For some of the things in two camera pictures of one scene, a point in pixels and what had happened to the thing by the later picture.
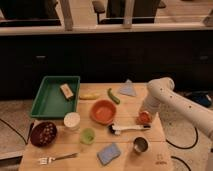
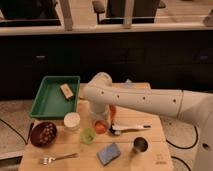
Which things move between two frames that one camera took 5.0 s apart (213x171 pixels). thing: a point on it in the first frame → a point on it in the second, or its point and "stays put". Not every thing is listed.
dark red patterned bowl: (43, 134) stays put
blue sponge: (108, 153) stays put
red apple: (144, 117) → (100, 127)
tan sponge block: (66, 91) stays put
